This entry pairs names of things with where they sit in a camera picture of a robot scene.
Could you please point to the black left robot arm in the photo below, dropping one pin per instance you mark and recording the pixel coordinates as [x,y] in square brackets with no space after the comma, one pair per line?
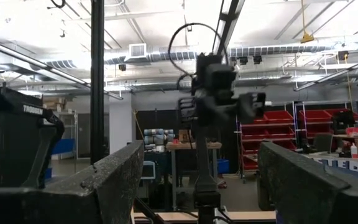
[205,155]

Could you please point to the black overhead frame beam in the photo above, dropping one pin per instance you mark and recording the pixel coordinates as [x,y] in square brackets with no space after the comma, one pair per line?
[228,25]

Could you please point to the blue cereal box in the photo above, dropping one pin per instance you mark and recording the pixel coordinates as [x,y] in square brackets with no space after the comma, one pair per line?
[346,168]

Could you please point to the white bottle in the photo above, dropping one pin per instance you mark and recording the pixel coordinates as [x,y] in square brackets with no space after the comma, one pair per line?
[354,152]

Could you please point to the white ceiling vent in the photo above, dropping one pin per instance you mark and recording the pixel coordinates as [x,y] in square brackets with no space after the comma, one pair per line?
[138,50]

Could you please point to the yellow ceiling hanger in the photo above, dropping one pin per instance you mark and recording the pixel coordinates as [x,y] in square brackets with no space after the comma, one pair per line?
[307,38]

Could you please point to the wooden top workbench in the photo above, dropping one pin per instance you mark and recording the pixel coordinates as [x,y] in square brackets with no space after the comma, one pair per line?
[194,145]

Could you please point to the blue storage bin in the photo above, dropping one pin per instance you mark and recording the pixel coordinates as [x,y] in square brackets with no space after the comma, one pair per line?
[223,166]

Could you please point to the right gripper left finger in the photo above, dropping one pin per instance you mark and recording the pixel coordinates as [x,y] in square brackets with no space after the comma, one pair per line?
[73,202]

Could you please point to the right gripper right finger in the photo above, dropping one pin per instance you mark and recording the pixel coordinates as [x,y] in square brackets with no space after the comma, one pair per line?
[306,193]

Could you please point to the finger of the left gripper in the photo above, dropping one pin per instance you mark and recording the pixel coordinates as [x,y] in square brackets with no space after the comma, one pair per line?
[252,107]
[207,115]

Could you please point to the red bin shelving rack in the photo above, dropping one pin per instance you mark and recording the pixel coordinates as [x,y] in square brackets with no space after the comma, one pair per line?
[278,124]

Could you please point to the wooden table side board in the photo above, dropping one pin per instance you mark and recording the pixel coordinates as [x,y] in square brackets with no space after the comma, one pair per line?
[172,216]

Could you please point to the grey fabric rolls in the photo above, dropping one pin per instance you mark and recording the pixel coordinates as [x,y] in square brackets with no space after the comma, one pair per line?
[158,136]

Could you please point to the black vertical frame post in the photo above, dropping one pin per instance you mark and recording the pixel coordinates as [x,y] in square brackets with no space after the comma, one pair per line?
[97,77]

